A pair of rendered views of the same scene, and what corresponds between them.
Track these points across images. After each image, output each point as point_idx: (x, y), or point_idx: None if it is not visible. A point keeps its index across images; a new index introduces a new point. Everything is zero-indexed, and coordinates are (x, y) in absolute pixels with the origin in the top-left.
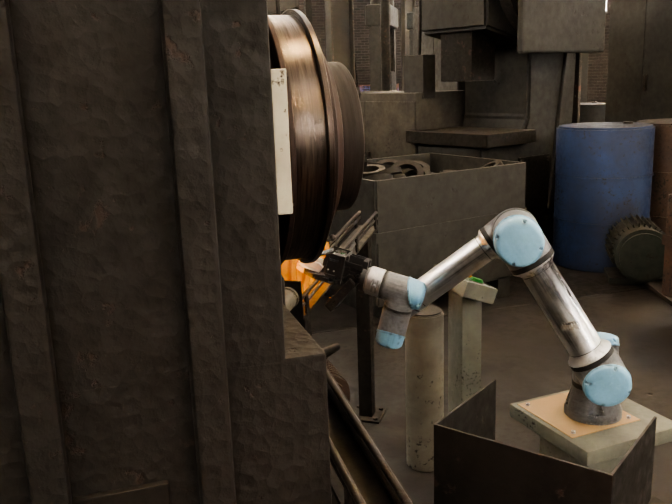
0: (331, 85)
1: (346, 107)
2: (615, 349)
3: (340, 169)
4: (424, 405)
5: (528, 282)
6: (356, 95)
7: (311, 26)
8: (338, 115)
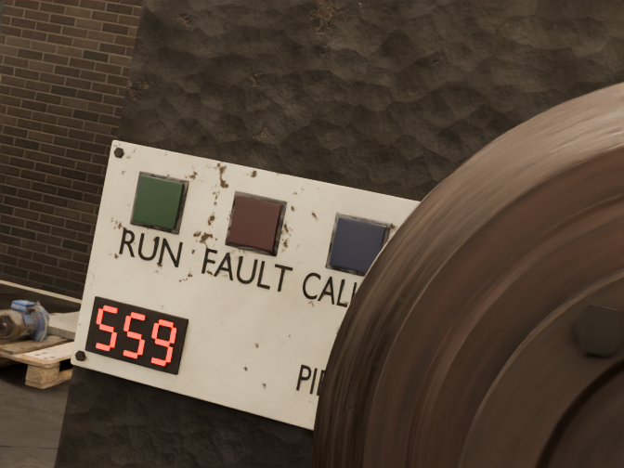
0: (450, 254)
1: (514, 351)
2: None
3: None
4: None
5: None
6: (543, 322)
7: (568, 100)
8: (450, 350)
